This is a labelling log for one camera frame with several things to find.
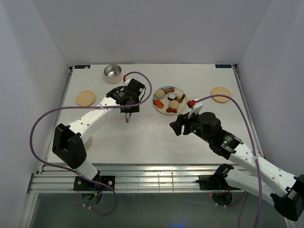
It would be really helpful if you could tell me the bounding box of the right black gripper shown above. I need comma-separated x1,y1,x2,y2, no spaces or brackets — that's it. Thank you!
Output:
169,108,212,143

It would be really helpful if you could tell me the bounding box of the red sausage piece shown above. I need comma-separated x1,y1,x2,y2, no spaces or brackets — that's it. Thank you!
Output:
166,107,178,114

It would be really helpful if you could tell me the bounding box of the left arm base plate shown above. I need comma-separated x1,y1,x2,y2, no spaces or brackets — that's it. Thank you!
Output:
73,175,116,191

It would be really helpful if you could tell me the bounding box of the meat piece on bone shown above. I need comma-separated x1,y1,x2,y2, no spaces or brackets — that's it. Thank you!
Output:
162,87,175,94

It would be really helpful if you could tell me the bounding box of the rice ball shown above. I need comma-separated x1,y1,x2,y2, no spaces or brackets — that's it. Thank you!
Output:
169,100,180,110
154,89,165,99

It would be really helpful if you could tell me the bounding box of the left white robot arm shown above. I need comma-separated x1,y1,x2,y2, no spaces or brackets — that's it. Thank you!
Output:
52,78,145,190

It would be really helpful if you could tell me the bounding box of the orange carrot slice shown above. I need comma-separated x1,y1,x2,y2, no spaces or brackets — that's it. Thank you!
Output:
153,99,164,108

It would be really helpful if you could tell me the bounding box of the wooden lid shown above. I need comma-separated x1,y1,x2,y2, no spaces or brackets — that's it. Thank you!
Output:
76,90,95,107
211,87,231,103

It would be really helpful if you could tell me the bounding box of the right blue label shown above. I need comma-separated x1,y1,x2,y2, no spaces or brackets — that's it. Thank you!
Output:
215,64,232,68

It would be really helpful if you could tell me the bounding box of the seaweed rice block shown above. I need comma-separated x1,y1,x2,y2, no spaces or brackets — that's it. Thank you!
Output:
168,93,177,101

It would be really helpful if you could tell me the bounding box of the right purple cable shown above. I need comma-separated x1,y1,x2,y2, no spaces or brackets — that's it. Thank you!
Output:
190,95,264,228

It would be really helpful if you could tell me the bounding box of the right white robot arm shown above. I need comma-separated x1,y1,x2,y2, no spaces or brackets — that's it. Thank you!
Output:
170,112,304,221

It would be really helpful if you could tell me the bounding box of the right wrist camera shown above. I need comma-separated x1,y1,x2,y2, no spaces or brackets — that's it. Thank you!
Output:
187,96,203,119

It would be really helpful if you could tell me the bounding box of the far steel lunch bowl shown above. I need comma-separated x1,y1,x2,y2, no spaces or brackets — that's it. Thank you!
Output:
104,64,123,84

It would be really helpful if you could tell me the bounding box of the left wooden lid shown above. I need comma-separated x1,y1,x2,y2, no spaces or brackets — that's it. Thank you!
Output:
76,90,95,107

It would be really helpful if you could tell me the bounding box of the steel lunch bowl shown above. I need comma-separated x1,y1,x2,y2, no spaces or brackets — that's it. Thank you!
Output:
84,136,93,150
104,64,123,84

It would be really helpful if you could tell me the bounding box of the left blue label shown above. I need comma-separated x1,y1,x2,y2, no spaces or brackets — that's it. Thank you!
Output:
74,65,91,69

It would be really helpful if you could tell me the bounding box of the brown fried shrimp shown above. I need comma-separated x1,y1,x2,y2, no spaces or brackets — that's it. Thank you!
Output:
175,94,185,104

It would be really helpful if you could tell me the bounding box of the blue label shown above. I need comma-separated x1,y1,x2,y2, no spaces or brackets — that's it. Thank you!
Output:
215,64,232,68
74,65,91,69

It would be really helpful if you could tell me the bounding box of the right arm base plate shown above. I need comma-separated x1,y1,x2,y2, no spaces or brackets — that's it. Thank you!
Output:
195,175,240,190

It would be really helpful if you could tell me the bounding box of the near steel lunch bowl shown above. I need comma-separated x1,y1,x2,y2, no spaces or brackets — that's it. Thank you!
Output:
84,136,93,150

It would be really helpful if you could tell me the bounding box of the ceramic food plate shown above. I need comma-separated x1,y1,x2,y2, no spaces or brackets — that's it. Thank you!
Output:
152,86,186,115

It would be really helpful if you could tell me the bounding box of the right wooden lid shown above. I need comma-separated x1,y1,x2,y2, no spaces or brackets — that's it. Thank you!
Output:
211,87,231,103

